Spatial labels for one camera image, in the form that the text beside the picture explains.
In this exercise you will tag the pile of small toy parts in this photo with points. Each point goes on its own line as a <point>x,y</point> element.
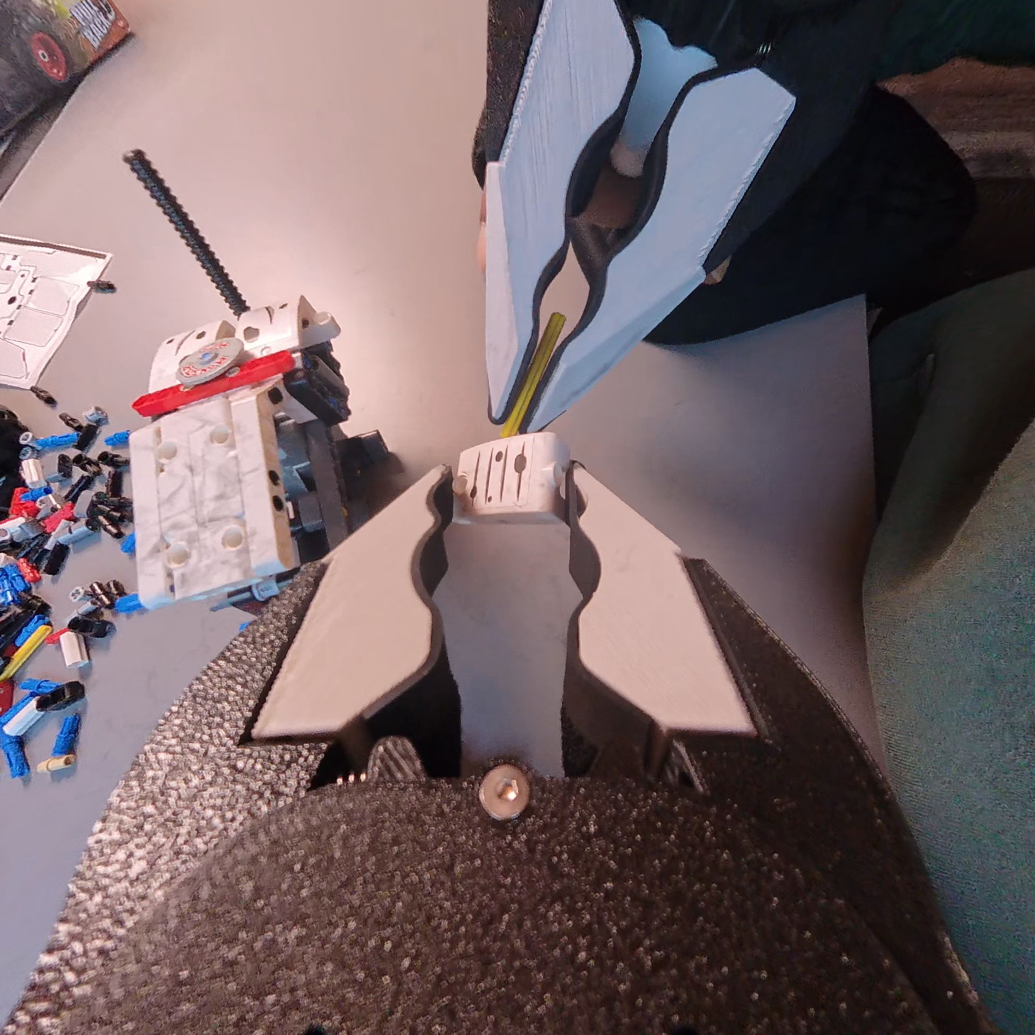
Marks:
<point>56,517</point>

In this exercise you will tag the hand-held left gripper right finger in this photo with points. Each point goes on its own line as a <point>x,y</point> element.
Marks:
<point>655,631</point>

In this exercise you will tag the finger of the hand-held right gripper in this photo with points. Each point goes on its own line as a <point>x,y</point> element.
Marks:
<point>703,170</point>
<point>542,162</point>

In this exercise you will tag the printed instruction sheet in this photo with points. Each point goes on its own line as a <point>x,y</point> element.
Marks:
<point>36,307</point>

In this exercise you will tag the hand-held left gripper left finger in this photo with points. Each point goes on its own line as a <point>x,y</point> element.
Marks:
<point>356,631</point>

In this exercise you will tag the white and black toy truck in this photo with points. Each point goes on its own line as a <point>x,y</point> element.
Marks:
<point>210,485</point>

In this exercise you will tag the person's right forearm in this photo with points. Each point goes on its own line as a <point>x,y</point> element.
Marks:
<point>930,32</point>

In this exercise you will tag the white toy building beam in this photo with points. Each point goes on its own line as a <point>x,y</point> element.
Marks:
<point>505,481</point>

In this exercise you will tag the person's green hoodie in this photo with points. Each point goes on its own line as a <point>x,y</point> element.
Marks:
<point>954,647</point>

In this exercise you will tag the black chair armrest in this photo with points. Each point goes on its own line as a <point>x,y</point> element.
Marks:
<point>873,226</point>

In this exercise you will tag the yellow toy axle rod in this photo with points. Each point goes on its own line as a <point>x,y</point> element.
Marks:
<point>540,364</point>

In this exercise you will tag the person's right hand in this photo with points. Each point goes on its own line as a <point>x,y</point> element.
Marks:
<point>610,202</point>

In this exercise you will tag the grey desk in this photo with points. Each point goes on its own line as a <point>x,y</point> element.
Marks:
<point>323,121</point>

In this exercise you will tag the printed toy box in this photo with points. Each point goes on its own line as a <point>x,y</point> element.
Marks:
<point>48,40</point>

